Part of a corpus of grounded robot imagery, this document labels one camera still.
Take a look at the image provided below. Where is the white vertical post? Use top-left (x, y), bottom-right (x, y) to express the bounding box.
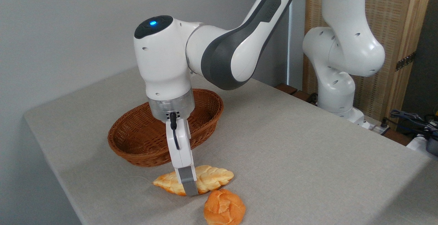
top-left (287, 0), bottom-right (307, 90)

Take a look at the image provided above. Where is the brass hinge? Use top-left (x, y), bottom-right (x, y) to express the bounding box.
top-left (395, 51), bottom-right (417, 71)

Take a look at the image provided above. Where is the long braided bread loaf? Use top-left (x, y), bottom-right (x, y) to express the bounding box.
top-left (153, 165), bottom-right (235, 197)

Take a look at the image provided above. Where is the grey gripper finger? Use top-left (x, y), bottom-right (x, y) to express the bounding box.
top-left (175, 165), bottom-right (199, 197)

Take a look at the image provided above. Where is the dark cable bundle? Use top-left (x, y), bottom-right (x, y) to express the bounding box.
top-left (389, 109), bottom-right (438, 135)

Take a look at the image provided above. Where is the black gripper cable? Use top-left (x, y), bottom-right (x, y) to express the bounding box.
top-left (169, 112), bottom-right (181, 150)

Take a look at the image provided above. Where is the wooden woven screen panel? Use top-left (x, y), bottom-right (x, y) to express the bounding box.
top-left (303, 0), bottom-right (434, 130)

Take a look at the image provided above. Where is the round orange bread roll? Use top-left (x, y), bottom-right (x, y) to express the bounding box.
top-left (204, 189), bottom-right (246, 225)

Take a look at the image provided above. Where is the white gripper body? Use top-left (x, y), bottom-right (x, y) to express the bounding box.
top-left (166, 117), bottom-right (193, 169)

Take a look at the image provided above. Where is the brown wicker oval basket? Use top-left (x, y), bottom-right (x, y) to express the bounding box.
top-left (107, 88), bottom-right (224, 167)

